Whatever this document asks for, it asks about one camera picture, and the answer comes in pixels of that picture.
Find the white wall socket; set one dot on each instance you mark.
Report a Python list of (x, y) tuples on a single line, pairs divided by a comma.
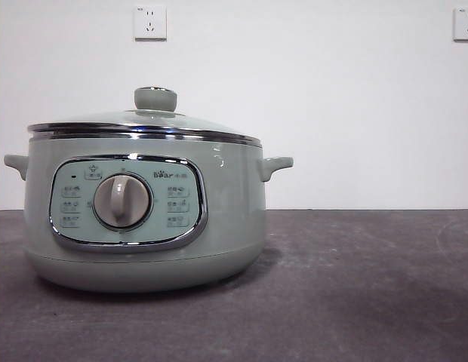
[(466, 24), (151, 22)]

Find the glass lid with green knob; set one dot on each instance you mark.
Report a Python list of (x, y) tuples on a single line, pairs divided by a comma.
[(154, 99)]

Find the pale green electric cooking pot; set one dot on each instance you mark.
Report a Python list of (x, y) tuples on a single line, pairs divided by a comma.
[(226, 211)]

